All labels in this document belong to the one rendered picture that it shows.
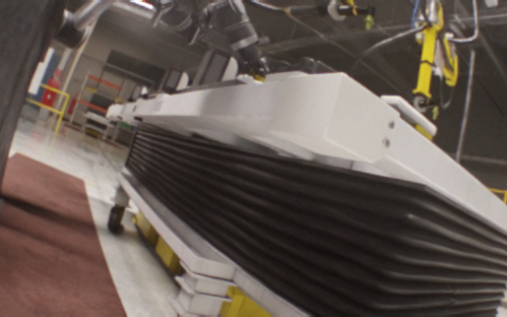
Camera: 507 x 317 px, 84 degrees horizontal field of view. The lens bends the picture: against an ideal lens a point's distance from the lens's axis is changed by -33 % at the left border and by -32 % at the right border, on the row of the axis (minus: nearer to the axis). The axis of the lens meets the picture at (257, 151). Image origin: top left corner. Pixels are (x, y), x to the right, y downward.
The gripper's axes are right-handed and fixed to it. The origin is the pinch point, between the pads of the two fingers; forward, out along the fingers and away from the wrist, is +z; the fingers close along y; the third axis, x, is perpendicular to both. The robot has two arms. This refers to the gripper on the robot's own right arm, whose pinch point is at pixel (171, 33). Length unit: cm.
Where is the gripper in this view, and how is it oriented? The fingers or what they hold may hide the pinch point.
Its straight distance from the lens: 75.3
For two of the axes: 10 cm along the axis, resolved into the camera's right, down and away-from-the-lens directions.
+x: 5.9, 1.5, -7.9
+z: -3.3, 9.4, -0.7
